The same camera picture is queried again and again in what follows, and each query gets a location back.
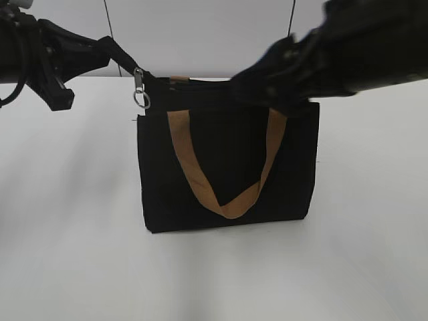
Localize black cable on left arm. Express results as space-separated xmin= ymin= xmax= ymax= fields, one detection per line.
xmin=0 ymin=6 xmax=31 ymax=108

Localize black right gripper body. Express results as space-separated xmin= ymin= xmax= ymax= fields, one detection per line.
xmin=230 ymin=33 xmax=338 ymax=110

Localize black canvas tote bag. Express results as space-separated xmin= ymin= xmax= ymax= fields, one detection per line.
xmin=136 ymin=70 xmax=320 ymax=233

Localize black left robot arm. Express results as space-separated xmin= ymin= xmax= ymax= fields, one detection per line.
xmin=1 ymin=1 xmax=150 ymax=111

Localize tan front bag strap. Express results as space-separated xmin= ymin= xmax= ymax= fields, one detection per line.
xmin=166 ymin=107 xmax=288 ymax=220

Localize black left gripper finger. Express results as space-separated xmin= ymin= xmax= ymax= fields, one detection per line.
xmin=96 ymin=36 xmax=139 ymax=72
xmin=41 ymin=76 xmax=74 ymax=111

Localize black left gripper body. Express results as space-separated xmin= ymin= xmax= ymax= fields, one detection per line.
xmin=27 ymin=19 xmax=110 ymax=100

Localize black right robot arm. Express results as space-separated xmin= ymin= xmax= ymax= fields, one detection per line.
xmin=231 ymin=1 xmax=427 ymax=115

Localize metal zipper pull with ring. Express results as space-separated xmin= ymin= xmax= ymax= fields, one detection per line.
xmin=133 ymin=68 xmax=146 ymax=108

